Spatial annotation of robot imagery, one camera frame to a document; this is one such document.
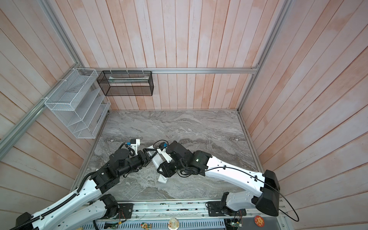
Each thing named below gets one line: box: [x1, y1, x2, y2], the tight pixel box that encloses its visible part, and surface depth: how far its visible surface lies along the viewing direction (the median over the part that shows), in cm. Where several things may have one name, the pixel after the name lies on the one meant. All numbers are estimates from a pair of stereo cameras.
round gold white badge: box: [167, 217, 180, 230], surface depth 71 cm
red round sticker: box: [253, 215, 265, 228], surface depth 72 cm
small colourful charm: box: [140, 222, 152, 230], surface depth 71 cm
